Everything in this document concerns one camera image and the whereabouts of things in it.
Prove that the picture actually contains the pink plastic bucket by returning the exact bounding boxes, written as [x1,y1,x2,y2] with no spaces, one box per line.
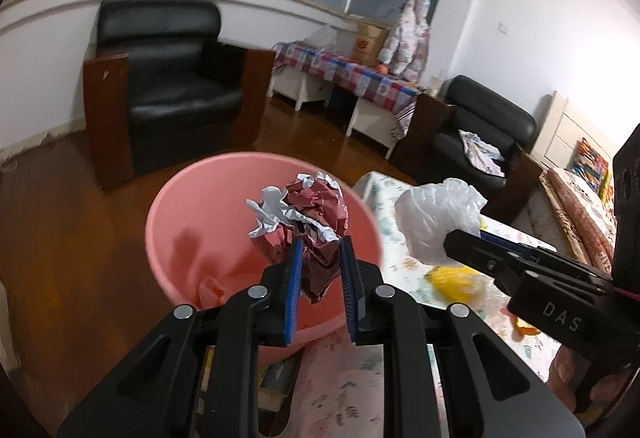
[145,152,385,366]

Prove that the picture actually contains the beige bed headboard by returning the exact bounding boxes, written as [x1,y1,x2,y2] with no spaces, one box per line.
[530,91,626,169]

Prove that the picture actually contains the floral bear print tablecloth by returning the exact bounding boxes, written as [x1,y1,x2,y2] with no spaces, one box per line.
[297,170,565,438]

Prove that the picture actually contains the white wooden stool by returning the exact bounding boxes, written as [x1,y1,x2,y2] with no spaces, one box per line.
[267,65,331,111]
[346,96,401,159]

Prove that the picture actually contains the red patterned quilt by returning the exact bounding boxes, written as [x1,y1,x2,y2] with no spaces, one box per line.
[547,168,618,269]

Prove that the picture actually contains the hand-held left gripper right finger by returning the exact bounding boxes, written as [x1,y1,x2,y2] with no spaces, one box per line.
[340,237,586,438]

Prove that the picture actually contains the person's right hand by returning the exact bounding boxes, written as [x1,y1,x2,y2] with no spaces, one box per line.
[547,346,633,415]

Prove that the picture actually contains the colourful patterned pillow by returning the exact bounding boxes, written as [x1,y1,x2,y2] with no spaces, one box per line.
[570,138,613,191]

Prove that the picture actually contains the small orange scrap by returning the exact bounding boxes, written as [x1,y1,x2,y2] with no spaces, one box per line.
[514,317,542,338]

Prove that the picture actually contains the floral padded jacket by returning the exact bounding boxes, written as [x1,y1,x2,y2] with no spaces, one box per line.
[377,0,432,81]

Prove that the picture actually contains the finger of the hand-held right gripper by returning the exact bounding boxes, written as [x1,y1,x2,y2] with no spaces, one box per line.
[479,229,615,287]
[443,229,531,291]

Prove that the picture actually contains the white plastic bag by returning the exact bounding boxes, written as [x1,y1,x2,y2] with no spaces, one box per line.
[394,178,488,266]

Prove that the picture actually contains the table with checked cloth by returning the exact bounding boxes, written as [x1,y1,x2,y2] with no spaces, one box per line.
[272,40,426,143]

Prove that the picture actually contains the brown paper bag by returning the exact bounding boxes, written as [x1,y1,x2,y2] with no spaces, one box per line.
[351,22,390,66]

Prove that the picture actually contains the light patterned cloth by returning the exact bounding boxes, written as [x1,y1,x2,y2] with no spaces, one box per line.
[459,130,506,176]

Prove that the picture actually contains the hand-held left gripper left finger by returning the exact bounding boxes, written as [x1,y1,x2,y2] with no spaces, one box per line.
[57,239,307,438]

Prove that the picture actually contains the clear plastic bag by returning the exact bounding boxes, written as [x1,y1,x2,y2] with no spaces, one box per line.
[305,24,338,51]

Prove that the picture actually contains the beige bed base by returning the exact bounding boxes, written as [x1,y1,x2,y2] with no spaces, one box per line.
[507,178,588,263]

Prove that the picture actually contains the yellow plastic bag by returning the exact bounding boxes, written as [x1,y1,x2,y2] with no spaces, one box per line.
[425,266,488,306]

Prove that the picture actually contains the red and white paper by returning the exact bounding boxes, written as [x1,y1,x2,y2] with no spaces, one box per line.
[246,172,349,305]

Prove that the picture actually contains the black armchair with wooden sides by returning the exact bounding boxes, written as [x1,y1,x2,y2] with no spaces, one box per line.
[390,75,543,223]
[82,0,276,191]

